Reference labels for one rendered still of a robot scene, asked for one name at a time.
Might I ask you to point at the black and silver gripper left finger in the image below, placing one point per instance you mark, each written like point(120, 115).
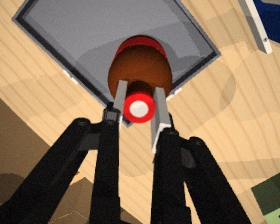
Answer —
point(38, 196)

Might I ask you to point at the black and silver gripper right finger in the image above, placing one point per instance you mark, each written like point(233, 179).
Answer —
point(213, 198)

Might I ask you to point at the white flat rail with screws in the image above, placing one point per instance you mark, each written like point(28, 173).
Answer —
point(255, 24)

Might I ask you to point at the brown bottle with red cap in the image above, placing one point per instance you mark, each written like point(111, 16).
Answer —
point(142, 62)

